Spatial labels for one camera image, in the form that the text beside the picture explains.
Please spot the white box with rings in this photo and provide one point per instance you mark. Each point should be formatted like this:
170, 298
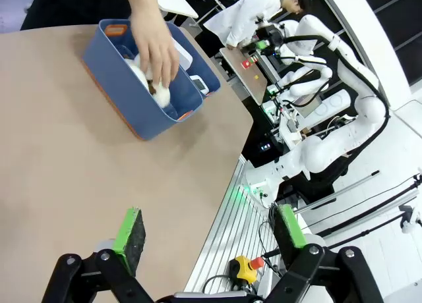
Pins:
333, 103

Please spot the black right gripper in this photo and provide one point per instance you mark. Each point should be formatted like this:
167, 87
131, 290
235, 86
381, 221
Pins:
273, 36

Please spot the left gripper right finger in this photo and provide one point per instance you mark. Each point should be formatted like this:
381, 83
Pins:
291, 230

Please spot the white background desk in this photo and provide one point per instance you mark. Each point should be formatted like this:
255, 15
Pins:
174, 0

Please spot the large white cloud plush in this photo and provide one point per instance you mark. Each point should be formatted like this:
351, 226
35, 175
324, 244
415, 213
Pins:
136, 71

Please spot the background person in white coat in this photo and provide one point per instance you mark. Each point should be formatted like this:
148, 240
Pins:
244, 16

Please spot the red box on background table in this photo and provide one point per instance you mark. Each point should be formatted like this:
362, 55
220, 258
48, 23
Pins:
249, 62

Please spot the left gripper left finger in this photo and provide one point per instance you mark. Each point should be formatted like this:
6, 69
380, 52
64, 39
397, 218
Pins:
127, 237

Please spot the brown background table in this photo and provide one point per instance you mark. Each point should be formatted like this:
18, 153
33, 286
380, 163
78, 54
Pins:
250, 82

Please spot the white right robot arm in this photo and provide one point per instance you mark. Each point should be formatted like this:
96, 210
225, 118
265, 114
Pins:
369, 105

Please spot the silver stand pole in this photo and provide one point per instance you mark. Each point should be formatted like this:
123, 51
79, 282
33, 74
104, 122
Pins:
343, 189

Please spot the aluminium profile frame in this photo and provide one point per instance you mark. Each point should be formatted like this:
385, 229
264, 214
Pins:
230, 224

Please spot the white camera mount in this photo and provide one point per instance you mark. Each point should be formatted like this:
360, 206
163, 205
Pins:
410, 220

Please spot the white plush with brown patch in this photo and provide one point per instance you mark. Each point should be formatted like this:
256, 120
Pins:
163, 97

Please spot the small white digital clock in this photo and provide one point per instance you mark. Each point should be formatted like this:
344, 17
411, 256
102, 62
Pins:
199, 84

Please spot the person's left hand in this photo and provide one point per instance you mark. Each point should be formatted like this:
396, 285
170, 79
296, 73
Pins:
155, 39

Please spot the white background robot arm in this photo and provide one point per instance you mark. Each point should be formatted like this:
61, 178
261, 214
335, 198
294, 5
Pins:
303, 84

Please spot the black stand pole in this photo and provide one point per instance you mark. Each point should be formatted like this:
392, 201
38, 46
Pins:
369, 217

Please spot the person's black torso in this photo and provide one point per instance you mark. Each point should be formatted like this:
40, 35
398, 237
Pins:
72, 6

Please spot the yellow emergency stop button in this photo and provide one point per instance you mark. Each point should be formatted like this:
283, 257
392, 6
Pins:
245, 266

